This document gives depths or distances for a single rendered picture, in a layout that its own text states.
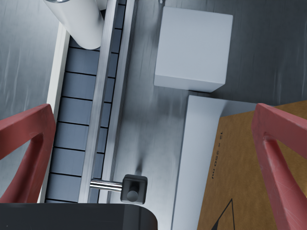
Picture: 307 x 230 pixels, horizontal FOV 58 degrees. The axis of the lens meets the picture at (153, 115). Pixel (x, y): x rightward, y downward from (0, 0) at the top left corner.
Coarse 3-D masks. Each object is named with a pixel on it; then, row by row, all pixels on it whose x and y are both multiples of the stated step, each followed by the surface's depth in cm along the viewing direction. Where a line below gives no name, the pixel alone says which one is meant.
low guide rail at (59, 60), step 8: (64, 32) 39; (64, 40) 39; (56, 48) 39; (64, 48) 39; (56, 56) 39; (64, 56) 40; (56, 64) 39; (64, 64) 40; (56, 72) 38; (56, 80) 38; (56, 88) 38; (48, 96) 38; (56, 96) 38; (56, 104) 39; (56, 112) 39; (56, 120) 40; (48, 168) 39; (40, 192) 37; (40, 200) 38
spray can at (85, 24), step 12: (48, 0) 26; (60, 0) 26; (72, 0) 27; (84, 0) 29; (60, 12) 29; (72, 12) 29; (84, 12) 30; (96, 12) 33; (72, 24) 32; (84, 24) 33; (96, 24) 35; (72, 36) 37; (84, 36) 36; (96, 36) 38; (84, 48) 42; (96, 48) 42
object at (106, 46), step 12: (108, 0) 34; (108, 12) 34; (108, 24) 34; (108, 36) 34; (108, 48) 34; (108, 60) 34; (96, 84) 34; (96, 96) 34; (96, 108) 34; (96, 120) 33; (96, 132) 33; (96, 144) 34; (84, 168) 33; (84, 180) 33; (84, 192) 33
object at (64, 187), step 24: (120, 0) 43; (120, 24) 43; (72, 48) 42; (72, 72) 43; (96, 72) 42; (72, 96) 42; (72, 120) 42; (72, 144) 41; (72, 168) 41; (96, 168) 41; (48, 192) 41; (72, 192) 41; (96, 192) 41
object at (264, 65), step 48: (0, 0) 48; (144, 0) 48; (192, 0) 48; (240, 0) 48; (288, 0) 48; (0, 48) 47; (48, 48) 47; (144, 48) 48; (240, 48) 48; (288, 48) 48; (0, 96) 47; (144, 96) 47; (240, 96) 47; (288, 96) 47; (144, 144) 47; (0, 192) 46
